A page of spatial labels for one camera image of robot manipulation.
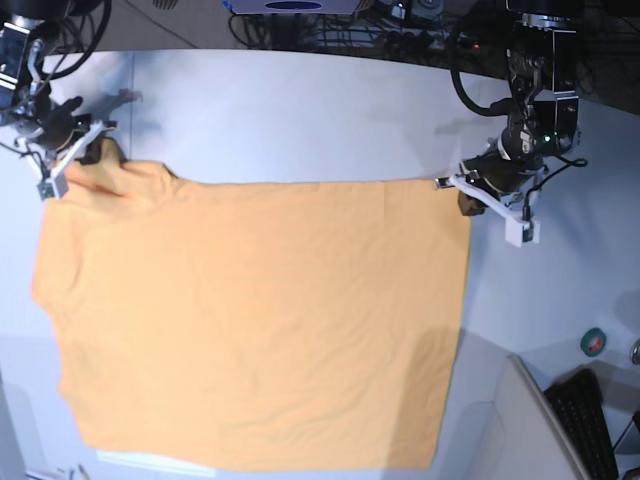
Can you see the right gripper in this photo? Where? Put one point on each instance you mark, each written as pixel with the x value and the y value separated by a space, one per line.
pixel 54 131

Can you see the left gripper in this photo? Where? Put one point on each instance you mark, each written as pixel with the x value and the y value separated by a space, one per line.
pixel 502 175

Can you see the orange t-shirt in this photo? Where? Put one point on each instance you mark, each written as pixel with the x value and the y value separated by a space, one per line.
pixel 257 327

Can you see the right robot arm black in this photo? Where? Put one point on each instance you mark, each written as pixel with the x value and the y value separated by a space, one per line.
pixel 44 41

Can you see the green tape roll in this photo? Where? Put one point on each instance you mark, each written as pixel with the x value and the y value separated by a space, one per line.
pixel 593 342

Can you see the blue box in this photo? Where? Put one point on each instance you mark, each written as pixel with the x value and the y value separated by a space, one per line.
pixel 341 7

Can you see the black keyboard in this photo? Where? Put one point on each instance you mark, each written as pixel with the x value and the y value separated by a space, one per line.
pixel 577 403

